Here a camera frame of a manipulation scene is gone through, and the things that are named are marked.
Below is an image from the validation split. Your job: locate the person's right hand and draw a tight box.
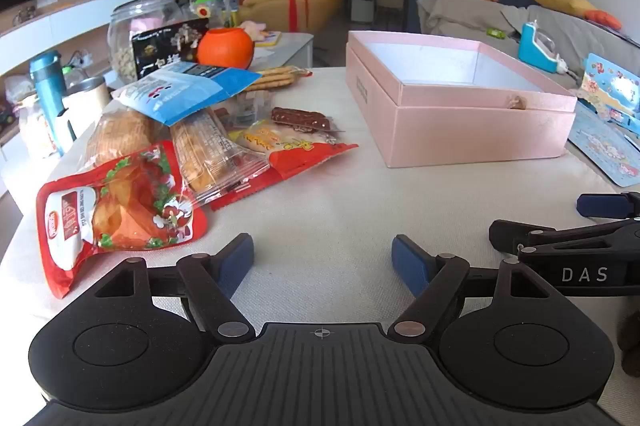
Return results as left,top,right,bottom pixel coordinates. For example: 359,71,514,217
616,306,640,378

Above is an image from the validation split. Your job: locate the large glass jar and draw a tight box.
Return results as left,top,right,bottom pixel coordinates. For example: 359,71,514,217
107,0,183,84

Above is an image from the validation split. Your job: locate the grey sofa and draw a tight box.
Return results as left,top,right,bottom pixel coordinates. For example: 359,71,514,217
417,0,640,107

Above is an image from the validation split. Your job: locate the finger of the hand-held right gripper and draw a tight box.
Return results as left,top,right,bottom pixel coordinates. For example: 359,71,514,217
489,218,640,257
576,192,640,219

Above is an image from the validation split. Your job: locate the chocolate bar clear packet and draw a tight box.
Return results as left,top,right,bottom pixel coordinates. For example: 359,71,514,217
271,107,346,146

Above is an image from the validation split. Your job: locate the orange cushion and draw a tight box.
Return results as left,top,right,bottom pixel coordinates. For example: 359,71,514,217
585,9,623,31

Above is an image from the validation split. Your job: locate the red sausage packet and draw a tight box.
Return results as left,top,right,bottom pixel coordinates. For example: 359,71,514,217
210,141,358,212

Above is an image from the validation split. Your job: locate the white fringed tablecloth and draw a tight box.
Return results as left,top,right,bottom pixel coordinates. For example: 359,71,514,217
0,66,640,426

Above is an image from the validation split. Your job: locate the red roast duck packet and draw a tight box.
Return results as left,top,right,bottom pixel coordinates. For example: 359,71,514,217
36,141,208,299

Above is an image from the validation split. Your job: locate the teal white toy machine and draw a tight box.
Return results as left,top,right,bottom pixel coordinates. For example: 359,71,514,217
518,20,568,74

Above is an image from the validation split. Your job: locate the teal bottle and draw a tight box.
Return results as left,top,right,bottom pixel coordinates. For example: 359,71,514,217
29,51,76,157

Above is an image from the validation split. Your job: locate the yellow rice cracker packet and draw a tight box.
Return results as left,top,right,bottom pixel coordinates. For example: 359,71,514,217
235,120,301,154

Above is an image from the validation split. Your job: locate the orange pumpkin bucket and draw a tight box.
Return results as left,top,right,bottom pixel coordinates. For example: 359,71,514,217
196,28,255,70

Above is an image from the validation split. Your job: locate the biscuit sticks packet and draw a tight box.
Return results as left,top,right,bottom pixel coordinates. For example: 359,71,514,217
245,66,313,93

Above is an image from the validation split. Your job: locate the cartoon toy card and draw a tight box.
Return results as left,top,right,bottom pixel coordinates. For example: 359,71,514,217
582,53,640,127

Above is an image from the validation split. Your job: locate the black printed snack box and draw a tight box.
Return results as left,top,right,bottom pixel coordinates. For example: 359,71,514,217
131,18,210,79

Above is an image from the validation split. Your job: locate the flat cartoon cardboard packaging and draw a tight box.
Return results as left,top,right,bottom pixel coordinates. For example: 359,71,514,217
567,106,640,187

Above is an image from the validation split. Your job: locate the blue white snack packet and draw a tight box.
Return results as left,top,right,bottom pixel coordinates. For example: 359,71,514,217
111,62,262,127

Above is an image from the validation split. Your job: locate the yellow armchair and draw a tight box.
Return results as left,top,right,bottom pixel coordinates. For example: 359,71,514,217
239,0,346,32

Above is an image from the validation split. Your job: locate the yellow cushion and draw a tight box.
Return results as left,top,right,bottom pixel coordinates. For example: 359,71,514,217
529,0,598,18

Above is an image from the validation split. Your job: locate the clear plastic bag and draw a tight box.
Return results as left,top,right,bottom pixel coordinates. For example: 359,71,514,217
14,96,61,158

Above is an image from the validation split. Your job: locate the pink cardboard box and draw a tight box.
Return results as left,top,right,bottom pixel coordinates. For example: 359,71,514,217
345,30,578,168

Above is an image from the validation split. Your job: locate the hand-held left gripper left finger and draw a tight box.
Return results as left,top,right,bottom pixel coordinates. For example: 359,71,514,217
94,232,257,344

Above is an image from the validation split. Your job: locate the clear bread loaf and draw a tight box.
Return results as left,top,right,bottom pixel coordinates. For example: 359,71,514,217
170,107,271,207
85,108,163,167

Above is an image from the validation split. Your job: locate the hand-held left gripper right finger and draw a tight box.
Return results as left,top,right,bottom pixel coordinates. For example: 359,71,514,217
387,233,553,344

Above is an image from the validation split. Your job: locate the pink plush toy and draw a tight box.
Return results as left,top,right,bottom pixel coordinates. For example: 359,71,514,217
239,21,268,41

